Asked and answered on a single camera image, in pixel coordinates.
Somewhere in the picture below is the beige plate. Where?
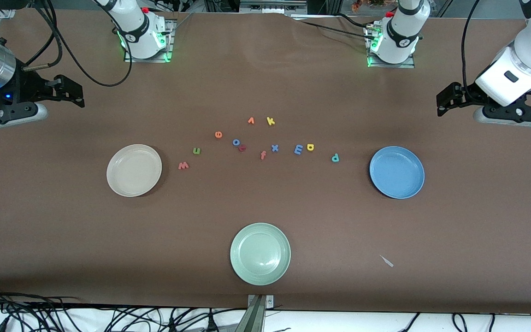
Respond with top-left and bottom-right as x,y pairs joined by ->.
106,144 -> 163,198

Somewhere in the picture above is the blue plate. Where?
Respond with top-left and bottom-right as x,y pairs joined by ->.
369,146 -> 425,200

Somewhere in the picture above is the brown table cover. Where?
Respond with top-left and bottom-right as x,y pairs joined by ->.
0,8 -> 531,315

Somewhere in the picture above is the long black right arm cable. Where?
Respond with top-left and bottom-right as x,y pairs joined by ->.
44,0 -> 133,88

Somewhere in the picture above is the black cable with brass plug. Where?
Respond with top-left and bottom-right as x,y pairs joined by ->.
21,0 -> 63,72

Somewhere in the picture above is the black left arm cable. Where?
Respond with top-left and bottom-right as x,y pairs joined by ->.
460,0 -> 480,90

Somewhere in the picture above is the black floor cable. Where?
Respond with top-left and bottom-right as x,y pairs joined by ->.
0,284 -> 82,307
402,313 -> 421,332

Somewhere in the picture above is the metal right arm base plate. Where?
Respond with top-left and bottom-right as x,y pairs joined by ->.
124,19 -> 175,63

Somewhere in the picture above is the black cable on table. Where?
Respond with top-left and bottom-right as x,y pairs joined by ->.
293,13 -> 377,42

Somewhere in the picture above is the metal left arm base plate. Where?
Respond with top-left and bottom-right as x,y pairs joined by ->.
366,25 -> 416,69

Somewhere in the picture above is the pale green plate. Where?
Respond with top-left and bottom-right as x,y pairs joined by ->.
230,222 -> 291,286

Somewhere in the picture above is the metal table edge bracket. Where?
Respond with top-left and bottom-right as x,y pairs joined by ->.
246,294 -> 275,332

